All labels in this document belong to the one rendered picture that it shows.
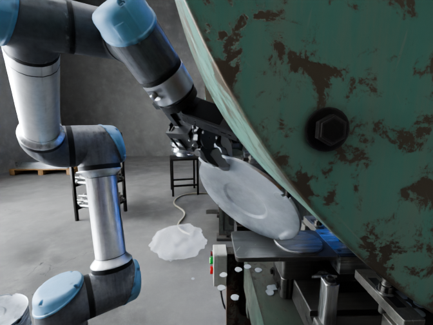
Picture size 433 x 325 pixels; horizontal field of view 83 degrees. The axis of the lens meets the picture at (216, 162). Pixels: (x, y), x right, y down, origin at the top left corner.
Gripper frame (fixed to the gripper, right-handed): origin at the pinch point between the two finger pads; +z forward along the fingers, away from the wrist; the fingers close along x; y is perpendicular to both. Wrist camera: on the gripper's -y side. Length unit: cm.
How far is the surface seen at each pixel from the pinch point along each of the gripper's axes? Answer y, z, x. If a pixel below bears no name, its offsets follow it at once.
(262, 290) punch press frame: -4.4, 32.8, 18.1
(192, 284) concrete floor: 72, 117, 25
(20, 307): 102, 41, 67
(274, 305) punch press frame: -9.3, 30.4, 20.4
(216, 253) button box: 18.7, 41.2, 12.2
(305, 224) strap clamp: -6.7, 46.8, -8.9
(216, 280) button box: 18, 48, 20
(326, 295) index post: -21.6, 17.3, 15.6
